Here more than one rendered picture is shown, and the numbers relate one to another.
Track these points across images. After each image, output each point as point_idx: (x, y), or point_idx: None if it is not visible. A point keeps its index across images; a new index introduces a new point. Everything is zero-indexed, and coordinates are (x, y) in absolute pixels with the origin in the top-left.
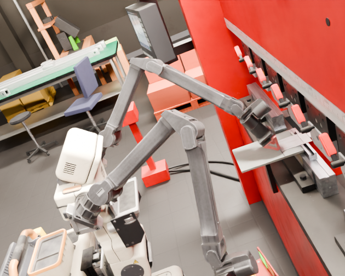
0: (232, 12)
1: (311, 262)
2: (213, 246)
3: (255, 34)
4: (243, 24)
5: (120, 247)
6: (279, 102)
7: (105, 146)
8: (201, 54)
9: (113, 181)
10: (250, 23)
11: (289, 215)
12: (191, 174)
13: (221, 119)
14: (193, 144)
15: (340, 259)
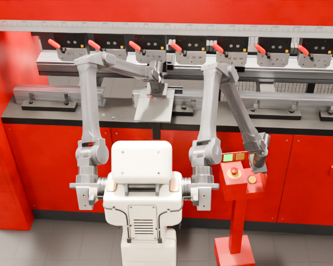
0: (42, 6)
1: None
2: (259, 138)
3: (122, 13)
4: (84, 11)
5: (175, 234)
6: None
7: (105, 161)
8: None
9: (214, 137)
10: (113, 6)
11: (183, 142)
12: (236, 100)
13: None
14: (237, 76)
15: (256, 120)
